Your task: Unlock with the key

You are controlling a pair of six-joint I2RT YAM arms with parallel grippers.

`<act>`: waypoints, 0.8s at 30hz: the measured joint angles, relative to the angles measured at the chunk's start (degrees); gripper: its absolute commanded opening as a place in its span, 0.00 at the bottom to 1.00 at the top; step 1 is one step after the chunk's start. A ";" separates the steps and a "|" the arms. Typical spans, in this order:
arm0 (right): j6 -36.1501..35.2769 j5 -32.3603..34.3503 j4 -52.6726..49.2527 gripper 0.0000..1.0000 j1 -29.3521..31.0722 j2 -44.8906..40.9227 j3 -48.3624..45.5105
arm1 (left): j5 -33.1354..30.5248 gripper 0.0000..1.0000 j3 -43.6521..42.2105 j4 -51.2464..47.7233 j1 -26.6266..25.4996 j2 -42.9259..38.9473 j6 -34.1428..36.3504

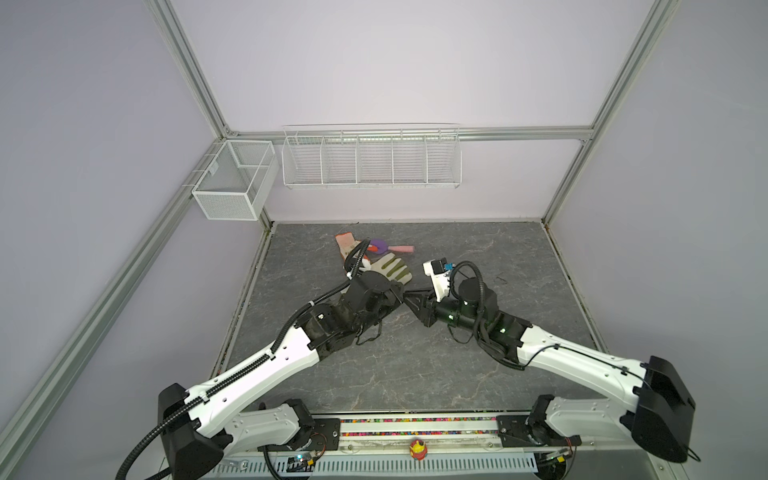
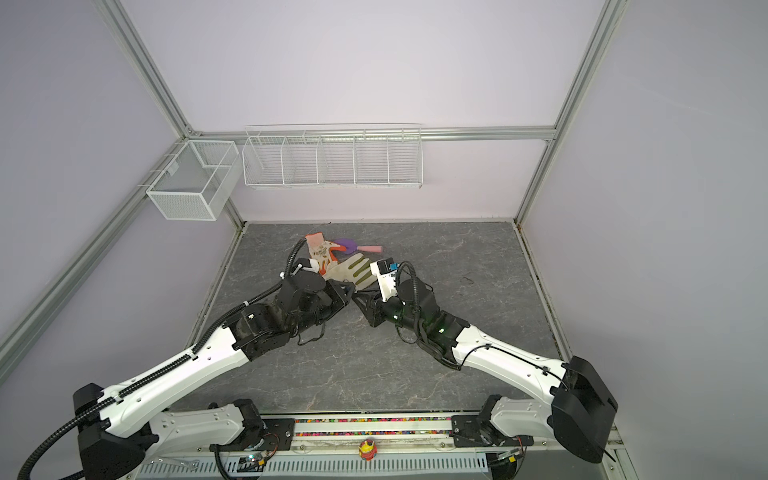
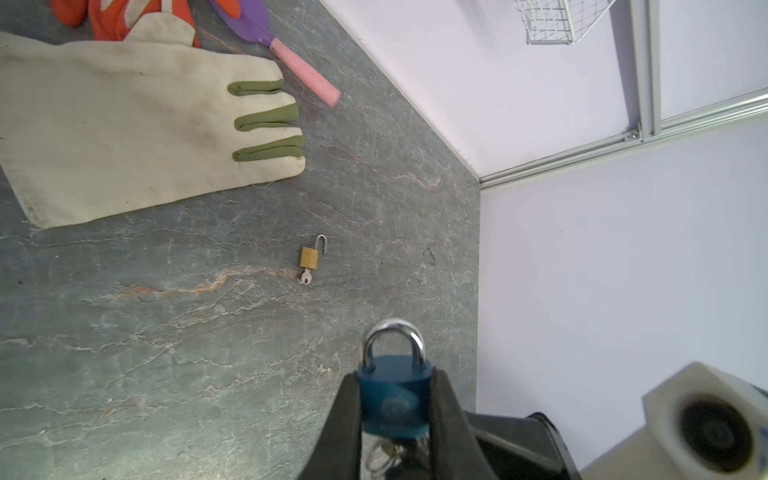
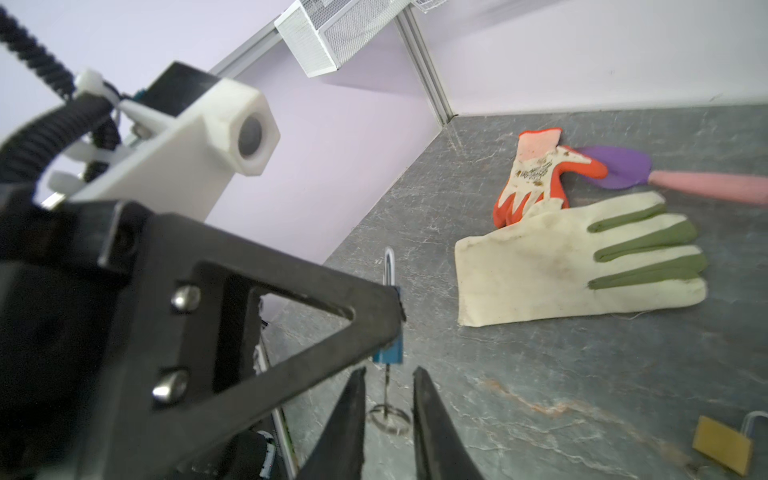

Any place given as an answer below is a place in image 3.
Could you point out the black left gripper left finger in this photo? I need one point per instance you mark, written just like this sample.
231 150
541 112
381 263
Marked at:
337 452

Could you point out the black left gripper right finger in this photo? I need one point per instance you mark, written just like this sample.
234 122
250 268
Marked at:
454 451

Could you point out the long white wire basket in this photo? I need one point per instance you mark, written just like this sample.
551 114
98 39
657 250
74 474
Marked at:
560 22

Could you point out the purple trowel pink handle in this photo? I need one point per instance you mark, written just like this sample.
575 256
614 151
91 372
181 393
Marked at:
250 21

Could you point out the brass padlock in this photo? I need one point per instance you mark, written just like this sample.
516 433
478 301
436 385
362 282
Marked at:
309 257

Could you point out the red white work glove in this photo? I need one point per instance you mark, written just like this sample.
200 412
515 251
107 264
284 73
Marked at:
154 21

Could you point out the cream green work glove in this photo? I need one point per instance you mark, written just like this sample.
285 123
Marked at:
92 129

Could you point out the small blue padlock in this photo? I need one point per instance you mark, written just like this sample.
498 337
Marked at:
395 389

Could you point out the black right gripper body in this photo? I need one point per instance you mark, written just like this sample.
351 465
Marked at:
523 448

